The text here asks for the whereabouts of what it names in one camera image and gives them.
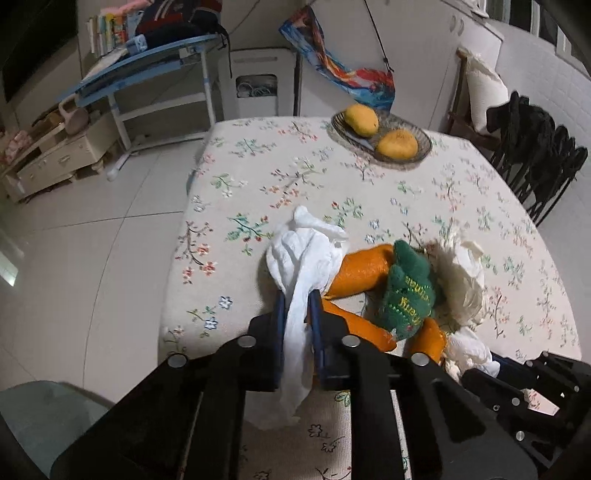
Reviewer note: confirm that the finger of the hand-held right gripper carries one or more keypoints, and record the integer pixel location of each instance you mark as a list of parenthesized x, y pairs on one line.
[(503, 397), (563, 378)]

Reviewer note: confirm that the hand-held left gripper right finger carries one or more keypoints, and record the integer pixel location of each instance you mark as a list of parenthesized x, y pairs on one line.
[(318, 350)]

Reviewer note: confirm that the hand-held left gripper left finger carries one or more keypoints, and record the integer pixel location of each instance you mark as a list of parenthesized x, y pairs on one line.
[(280, 341)]

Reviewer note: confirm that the white tissue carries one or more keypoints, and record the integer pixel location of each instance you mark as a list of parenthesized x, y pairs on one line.
[(300, 258), (471, 355), (464, 277)]

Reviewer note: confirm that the orange plush toy green sweater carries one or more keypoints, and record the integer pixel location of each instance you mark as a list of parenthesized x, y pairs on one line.
[(406, 286)]

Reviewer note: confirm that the table with floral cloth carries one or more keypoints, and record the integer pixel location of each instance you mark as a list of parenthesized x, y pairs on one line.
[(277, 184)]

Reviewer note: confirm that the black folding chairs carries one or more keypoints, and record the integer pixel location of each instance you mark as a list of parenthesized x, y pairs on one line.
[(554, 175)]

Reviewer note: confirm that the glass fruit plate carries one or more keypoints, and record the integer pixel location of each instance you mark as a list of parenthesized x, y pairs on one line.
[(351, 139)]

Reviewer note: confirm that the yellow mango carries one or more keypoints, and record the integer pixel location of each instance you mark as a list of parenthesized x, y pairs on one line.
[(361, 120), (397, 144)]

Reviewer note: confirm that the black jacket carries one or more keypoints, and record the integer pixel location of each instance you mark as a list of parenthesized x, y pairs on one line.
[(526, 124)]

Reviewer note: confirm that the wooden chair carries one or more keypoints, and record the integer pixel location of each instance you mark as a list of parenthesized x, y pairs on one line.
[(461, 124)]

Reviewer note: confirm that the colourful printed tote bag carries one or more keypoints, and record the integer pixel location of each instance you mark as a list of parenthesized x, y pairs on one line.
[(323, 60)]

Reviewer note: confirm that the cream television cabinet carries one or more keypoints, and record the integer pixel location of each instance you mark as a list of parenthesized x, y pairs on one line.
[(60, 157)]

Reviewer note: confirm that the white pillow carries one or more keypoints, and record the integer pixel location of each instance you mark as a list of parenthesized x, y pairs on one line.
[(485, 92)]

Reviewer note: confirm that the pink hanging bag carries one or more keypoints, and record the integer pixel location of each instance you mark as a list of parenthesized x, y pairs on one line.
[(74, 121)]

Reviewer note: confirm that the white storage cabinet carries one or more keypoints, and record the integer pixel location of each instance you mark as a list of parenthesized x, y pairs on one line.
[(425, 60)]

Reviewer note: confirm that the blue study desk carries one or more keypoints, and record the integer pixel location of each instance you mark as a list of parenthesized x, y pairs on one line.
[(138, 60)]

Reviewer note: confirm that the brown bundle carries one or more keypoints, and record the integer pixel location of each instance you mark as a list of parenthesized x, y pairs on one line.
[(48, 121)]

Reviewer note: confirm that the small light blue box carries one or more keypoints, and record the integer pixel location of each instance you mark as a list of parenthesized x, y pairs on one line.
[(137, 44)]

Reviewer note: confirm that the white papers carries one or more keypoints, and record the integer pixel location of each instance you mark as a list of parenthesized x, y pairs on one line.
[(108, 59)]

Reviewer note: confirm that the pink cloth bundle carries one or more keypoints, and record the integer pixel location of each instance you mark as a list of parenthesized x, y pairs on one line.
[(14, 143)]

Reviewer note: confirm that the dark striped backpack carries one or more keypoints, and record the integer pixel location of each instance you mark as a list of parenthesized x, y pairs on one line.
[(180, 18)]

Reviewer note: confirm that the row of books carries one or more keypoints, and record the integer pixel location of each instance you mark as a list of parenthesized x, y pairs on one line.
[(108, 34)]

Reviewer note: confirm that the pink plush toy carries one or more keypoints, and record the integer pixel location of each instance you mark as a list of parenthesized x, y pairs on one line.
[(134, 5)]

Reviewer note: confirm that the window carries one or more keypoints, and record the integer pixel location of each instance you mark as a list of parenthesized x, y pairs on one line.
[(517, 11)]

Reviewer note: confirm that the black wall television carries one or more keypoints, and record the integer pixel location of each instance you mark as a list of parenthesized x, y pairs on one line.
[(32, 46)]

